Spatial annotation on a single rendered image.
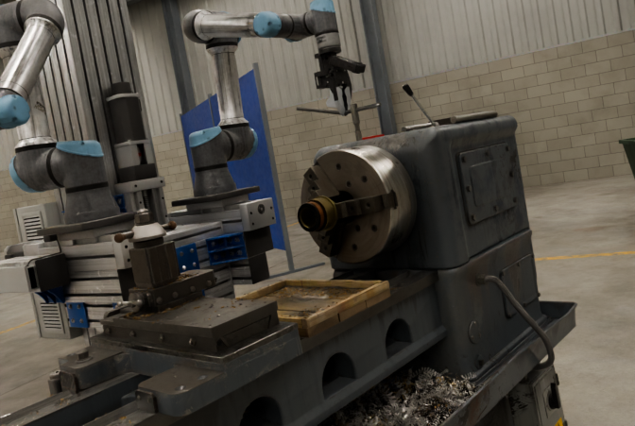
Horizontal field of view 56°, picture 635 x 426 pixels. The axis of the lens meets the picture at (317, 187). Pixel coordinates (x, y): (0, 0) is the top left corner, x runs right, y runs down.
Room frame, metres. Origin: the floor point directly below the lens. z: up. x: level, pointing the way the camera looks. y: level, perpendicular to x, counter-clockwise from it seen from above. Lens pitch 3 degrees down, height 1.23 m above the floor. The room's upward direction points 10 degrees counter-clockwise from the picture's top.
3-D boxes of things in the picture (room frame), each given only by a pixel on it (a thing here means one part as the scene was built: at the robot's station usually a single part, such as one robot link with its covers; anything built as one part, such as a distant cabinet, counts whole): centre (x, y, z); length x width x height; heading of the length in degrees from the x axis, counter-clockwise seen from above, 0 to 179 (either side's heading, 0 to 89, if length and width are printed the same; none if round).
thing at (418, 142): (1.96, -0.35, 1.06); 0.59 x 0.48 x 0.39; 138
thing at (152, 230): (1.25, 0.37, 1.13); 0.08 x 0.08 x 0.03
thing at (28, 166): (1.73, 0.78, 1.54); 0.15 x 0.12 x 0.55; 76
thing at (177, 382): (1.17, 0.35, 0.90); 0.47 x 0.30 x 0.06; 48
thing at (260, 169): (8.44, 1.27, 1.18); 4.12 x 0.80 x 2.35; 24
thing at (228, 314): (1.21, 0.33, 0.95); 0.43 x 0.17 x 0.05; 48
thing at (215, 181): (2.10, 0.36, 1.21); 0.15 x 0.15 x 0.10
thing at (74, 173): (1.70, 0.65, 1.33); 0.13 x 0.12 x 0.14; 76
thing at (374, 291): (1.43, 0.10, 0.89); 0.36 x 0.30 x 0.04; 48
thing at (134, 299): (1.27, 0.35, 0.99); 0.20 x 0.10 x 0.05; 138
